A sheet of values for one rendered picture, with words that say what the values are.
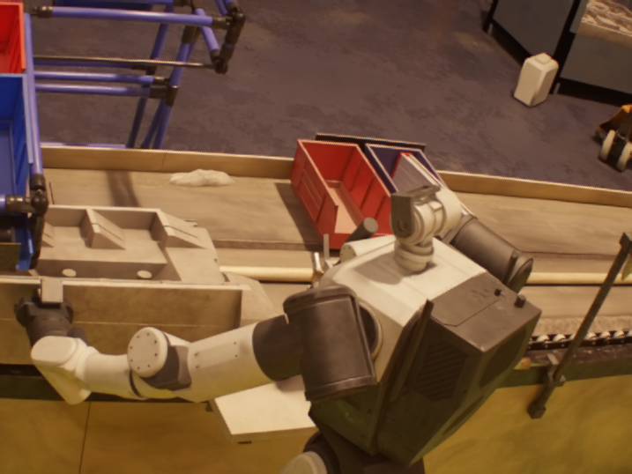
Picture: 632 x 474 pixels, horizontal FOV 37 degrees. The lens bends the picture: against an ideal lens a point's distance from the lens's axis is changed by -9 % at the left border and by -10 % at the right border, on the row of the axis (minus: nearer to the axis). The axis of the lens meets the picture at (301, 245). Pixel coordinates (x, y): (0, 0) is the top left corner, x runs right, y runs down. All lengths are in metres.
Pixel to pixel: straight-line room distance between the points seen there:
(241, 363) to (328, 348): 0.14
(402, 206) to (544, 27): 5.36
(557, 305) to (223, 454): 1.12
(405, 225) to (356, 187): 1.43
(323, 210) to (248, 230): 0.21
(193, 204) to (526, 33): 4.52
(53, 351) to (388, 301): 0.57
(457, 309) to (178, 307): 0.73
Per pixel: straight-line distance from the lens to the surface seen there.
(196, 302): 2.04
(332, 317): 1.37
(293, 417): 2.12
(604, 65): 6.89
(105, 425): 2.22
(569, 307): 2.97
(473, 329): 1.46
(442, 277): 1.55
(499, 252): 1.70
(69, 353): 1.65
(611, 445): 3.23
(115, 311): 2.00
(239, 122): 4.82
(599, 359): 2.79
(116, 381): 1.58
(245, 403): 2.11
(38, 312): 1.84
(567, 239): 3.31
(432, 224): 1.50
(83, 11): 2.31
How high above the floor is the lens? 2.23
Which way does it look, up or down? 33 degrees down
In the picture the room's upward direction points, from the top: 20 degrees clockwise
